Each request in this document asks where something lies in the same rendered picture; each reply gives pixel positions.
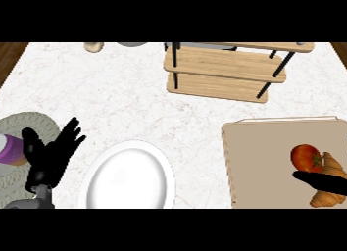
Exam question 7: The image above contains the red tomato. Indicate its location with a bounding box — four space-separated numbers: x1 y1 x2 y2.
289 143 323 175

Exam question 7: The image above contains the beige rounded object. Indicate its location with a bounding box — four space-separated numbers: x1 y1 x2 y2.
82 41 105 53

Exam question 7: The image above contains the wooden tiered shelf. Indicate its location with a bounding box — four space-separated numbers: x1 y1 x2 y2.
164 41 315 104

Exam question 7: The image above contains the grey woven placemat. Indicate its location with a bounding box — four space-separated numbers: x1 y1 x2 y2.
0 111 63 210

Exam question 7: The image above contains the beige tray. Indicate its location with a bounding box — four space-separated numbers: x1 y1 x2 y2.
220 116 347 210

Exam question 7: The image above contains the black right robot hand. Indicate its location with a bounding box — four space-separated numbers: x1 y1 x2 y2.
291 133 347 198

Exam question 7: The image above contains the grey rounded object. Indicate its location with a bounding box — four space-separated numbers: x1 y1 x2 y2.
114 41 150 48

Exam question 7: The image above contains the white oval plate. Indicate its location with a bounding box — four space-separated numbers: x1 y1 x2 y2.
77 139 176 210

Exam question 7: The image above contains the golden brown croissant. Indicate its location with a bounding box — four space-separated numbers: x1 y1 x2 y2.
309 151 347 209

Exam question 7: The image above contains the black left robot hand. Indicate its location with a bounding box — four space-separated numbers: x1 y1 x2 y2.
20 116 88 194

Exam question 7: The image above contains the purple can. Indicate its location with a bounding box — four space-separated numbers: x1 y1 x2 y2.
0 133 29 167

